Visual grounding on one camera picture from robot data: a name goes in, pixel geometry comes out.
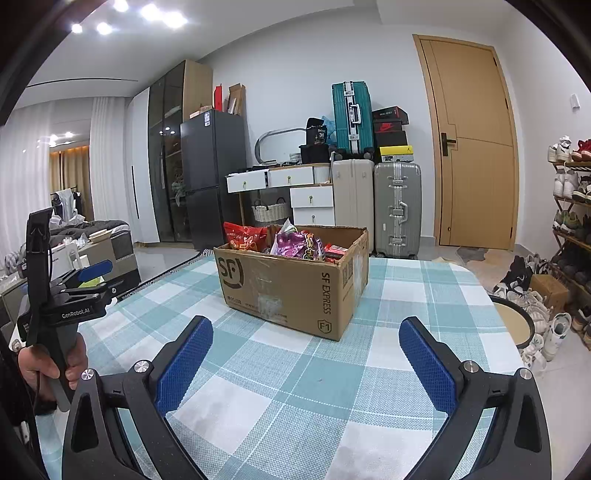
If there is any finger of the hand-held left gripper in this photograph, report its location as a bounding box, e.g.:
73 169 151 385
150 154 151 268
62 260 115 283
60 281 117 297

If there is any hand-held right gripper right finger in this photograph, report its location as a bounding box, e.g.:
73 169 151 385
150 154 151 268
399 316 550 476

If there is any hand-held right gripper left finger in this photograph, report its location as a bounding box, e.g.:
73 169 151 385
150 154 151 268
62 316 214 476

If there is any brown cardboard box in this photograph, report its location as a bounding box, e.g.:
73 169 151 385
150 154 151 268
213 224 370 342

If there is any red snack bag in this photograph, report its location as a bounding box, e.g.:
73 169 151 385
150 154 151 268
223 221 269 253

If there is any red snack packet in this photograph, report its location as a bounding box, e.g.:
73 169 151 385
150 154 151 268
322 243 350 264

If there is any purple candy bag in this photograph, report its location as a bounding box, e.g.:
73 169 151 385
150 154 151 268
270 219 327 262

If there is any person's left forearm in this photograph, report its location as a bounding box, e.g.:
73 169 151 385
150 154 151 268
0 344 44 480

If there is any person's left hand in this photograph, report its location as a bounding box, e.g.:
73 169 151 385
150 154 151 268
19 333 88 402

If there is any round black-rimmed stool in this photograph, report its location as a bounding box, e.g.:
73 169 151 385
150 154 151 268
489 295 537 354

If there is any white sheer curtain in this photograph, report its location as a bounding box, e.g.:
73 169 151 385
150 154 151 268
89 99 135 246

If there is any brown curtain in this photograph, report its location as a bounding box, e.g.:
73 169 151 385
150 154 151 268
48 145 92 223

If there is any white wardrobe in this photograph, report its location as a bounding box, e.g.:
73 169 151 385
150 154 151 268
126 87 153 246

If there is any scattered pile of shoes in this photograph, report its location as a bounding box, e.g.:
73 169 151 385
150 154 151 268
491 253 591 375

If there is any small brown shoe carton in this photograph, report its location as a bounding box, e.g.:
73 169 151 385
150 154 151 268
529 273 570 315

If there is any glass door cabinet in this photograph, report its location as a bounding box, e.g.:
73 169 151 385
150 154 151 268
147 59 213 243

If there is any dark grey fridge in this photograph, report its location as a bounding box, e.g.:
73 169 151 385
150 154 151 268
180 109 248 253

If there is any silver suitcase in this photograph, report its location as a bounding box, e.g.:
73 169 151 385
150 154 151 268
372 161 423 260

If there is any woven laundry basket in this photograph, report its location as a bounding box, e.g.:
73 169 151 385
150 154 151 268
251 197 292 225

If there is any beige suitcase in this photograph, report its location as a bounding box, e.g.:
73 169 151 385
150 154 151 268
332 159 376 255

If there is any white dressing table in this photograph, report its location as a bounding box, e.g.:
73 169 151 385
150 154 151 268
225 163 336 227

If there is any wooden door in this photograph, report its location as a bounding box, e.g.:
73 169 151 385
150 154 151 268
413 34 520 253

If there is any wooden shoe rack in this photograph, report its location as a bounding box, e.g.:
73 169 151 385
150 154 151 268
551 157 591 296

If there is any flat cardboard carton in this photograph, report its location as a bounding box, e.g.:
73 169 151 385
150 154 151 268
226 82 246 116

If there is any plain black shoebox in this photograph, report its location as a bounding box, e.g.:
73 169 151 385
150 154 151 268
373 131 408 149

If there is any black storage box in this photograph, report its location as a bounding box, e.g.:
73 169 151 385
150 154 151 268
298 143 331 165

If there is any teal suitcase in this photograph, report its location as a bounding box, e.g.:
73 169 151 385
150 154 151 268
331 82 374 156

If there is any black gift bag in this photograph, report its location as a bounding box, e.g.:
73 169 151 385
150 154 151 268
305 117 330 145

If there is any cluster of ceiling spotlights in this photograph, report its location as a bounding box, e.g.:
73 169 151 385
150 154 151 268
69 0 188 38

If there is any chrome oval frame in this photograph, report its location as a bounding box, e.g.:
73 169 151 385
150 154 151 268
254 128 308 165

